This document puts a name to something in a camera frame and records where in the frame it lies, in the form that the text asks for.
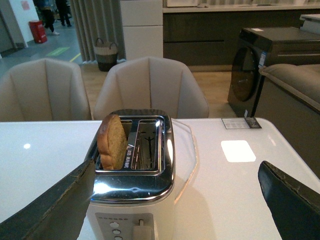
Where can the toasted bread slice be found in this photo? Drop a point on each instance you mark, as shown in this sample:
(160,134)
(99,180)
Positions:
(111,142)

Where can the dark kitchen counter cabinet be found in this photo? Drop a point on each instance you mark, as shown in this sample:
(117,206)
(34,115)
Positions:
(210,38)

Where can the beige chair on left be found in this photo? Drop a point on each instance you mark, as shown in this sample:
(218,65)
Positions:
(46,89)

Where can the grey pleated curtain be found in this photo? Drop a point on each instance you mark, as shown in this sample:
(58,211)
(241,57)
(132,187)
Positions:
(97,19)

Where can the person in dark trousers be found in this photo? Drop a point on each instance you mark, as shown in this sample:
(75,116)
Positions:
(46,10)

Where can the woven laundry basket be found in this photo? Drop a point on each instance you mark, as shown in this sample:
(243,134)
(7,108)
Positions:
(106,54)

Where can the white microwave on counter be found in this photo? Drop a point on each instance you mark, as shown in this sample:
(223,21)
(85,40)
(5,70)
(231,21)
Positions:
(181,3)

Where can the white tall cabinet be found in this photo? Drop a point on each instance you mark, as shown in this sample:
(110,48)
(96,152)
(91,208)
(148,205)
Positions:
(142,25)

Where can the cream and chrome toaster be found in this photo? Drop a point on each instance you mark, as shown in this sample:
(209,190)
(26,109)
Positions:
(136,201)

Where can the black washing machine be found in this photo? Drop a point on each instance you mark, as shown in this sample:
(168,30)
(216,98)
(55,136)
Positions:
(263,47)

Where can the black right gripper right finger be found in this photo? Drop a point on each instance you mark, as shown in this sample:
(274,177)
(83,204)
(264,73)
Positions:
(295,208)

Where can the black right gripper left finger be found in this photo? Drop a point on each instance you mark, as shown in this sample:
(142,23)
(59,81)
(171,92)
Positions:
(57,214)

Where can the black white table label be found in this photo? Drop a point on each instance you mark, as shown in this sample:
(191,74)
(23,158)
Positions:
(241,123)

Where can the beige cushioned sofa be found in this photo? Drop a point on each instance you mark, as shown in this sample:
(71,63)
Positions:
(290,99)

